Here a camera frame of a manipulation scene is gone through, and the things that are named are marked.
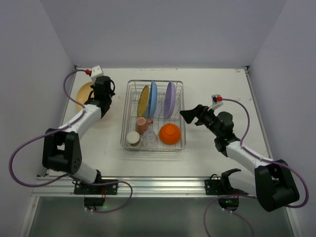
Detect tan plastic plate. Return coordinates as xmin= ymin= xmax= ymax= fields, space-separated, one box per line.
xmin=76 ymin=82 xmax=94 ymax=104

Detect green woven pattern plate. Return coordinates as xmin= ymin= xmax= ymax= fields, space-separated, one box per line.
xmin=137 ymin=85 xmax=150 ymax=117

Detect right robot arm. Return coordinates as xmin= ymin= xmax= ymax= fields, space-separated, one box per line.
xmin=180 ymin=105 xmax=300 ymax=212

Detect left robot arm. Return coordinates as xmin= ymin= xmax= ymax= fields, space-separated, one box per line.
xmin=42 ymin=76 xmax=115 ymax=183

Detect purple plate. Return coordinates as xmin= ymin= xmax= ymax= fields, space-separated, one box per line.
xmin=163 ymin=81 xmax=176 ymax=119

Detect orange bowl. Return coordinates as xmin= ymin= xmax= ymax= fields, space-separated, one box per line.
xmin=159 ymin=123 xmax=182 ymax=145

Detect blue plate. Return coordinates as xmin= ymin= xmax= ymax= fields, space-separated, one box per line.
xmin=148 ymin=81 xmax=158 ymax=118

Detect clear glass cup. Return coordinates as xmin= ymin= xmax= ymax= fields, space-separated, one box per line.
xmin=142 ymin=130 xmax=158 ymax=148

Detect pink mug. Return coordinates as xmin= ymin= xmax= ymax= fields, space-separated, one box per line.
xmin=135 ymin=117 xmax=154 ymax=135

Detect white brown cup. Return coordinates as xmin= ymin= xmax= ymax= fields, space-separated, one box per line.
xmin=126 ymin=131 xmax=141 ymax=147

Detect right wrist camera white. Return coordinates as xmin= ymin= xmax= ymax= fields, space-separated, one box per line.
xmin=210 ymin=94 xmax=223 ymax=110

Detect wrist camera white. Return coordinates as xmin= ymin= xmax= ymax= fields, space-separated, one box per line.
xmin=210 ymin=94 xmax=223 ymax=110
xmin=90 ymin=65 xmax=104 ymax=83

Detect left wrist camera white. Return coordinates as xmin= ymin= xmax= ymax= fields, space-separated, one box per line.
xmin=90 ymin=65 xmax=104 ymax=83

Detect metal wire dish rack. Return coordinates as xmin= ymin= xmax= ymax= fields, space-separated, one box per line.
xmin=120 ymin=80 xmax=186 ymax=152

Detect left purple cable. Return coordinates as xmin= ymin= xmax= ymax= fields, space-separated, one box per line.
xmin=9 ymin=69 xmax=134 ymax=213

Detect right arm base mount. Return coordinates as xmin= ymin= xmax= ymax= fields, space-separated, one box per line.
xmin=204 ymin=168 xmax=245 ymax=211

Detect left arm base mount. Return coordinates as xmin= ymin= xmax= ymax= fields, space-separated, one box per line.
xmin=72 ymin=180 xmax=118 ymax=210

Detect aluminium mounting rail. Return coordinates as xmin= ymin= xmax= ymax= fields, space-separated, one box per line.
xmin=32 ymin=177 xmax=207 ymax=198

